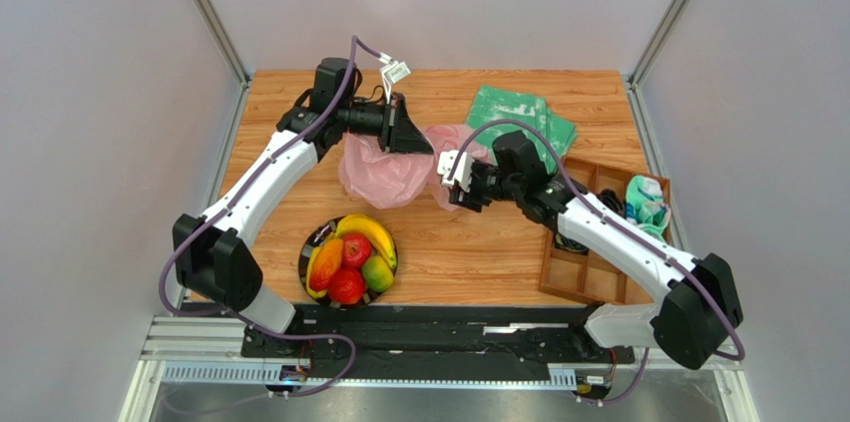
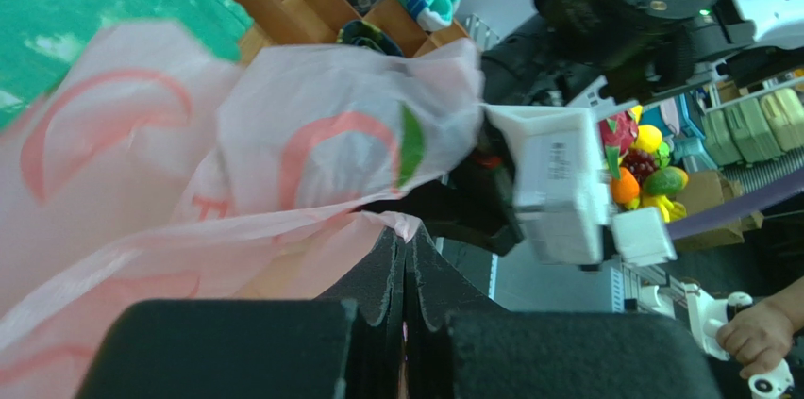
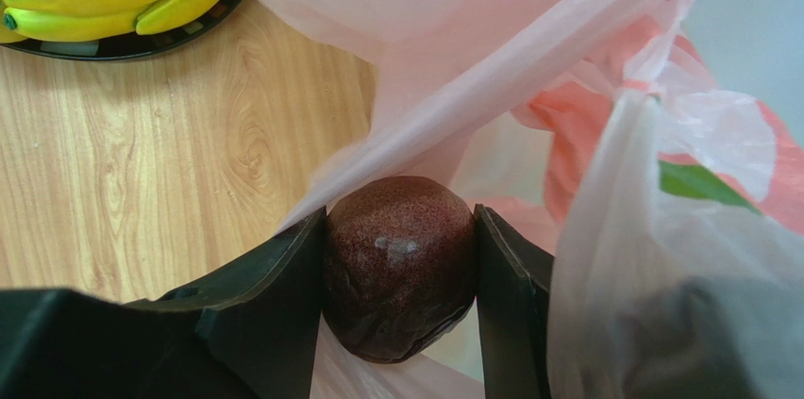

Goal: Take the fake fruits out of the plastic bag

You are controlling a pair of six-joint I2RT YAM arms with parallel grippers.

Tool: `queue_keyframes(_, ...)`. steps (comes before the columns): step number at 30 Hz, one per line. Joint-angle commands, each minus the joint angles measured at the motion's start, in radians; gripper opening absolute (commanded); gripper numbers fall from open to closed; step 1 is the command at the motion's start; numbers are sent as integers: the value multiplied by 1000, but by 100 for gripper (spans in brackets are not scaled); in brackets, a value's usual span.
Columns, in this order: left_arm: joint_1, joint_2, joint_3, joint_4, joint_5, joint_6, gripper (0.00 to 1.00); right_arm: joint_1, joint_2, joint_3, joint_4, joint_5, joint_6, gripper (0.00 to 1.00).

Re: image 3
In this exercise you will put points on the dark plum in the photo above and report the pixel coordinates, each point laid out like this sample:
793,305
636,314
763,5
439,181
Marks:
400,267

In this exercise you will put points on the pink plastic bag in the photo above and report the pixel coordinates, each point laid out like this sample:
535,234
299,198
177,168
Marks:
674,208

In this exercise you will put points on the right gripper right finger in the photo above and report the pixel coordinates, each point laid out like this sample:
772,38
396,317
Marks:
512,308

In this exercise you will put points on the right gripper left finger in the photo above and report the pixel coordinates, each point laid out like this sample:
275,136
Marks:
246,330

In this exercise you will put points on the dark round plate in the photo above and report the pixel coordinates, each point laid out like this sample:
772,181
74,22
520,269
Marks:
129,46

